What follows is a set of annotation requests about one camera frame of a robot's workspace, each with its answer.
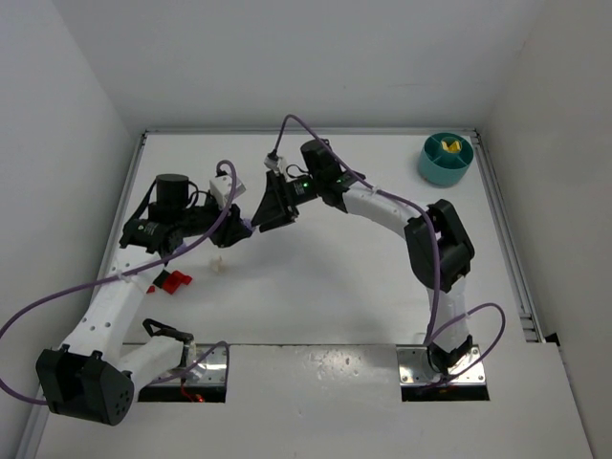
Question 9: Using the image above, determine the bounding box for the purple lego brick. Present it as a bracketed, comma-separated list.
[242, 218, 254, 235]
[173, 242, 187, 254]

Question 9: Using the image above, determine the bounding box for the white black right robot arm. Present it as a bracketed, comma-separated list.
[251, 141, 475, 376]

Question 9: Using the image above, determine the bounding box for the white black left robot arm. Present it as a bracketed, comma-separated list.
[35, 171, 250, 426]

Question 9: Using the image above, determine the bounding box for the cream white lego brick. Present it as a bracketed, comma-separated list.
[208, 255, 226, 274]

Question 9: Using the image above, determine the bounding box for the red lego brick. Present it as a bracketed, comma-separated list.
[163, 271, 192, 295]

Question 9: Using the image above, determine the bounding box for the black lego brick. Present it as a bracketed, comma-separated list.
[152, 270, 171, 290]

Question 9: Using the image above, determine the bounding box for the teal divided round container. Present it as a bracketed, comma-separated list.
[417, 132, 474, 187]

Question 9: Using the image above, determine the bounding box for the yellow lego in container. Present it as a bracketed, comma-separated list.
[440, 137, 463, 154]

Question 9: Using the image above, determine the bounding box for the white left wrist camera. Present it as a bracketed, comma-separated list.
[209, 175, 246, 208]

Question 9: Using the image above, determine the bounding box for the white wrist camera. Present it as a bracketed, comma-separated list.
[209, 175, 246, 208]
[264, 150, 288, 174]

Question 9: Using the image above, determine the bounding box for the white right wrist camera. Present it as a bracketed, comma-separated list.
[264, 150, 288, 174]

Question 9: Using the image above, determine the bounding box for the left arm base cable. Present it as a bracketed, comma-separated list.
[142, 317, 196, 355]

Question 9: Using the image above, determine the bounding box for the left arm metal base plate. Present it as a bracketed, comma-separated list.
[148, 341, 230, 388]

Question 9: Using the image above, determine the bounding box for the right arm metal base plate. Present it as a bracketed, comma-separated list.
[396, 345, 487, 387]

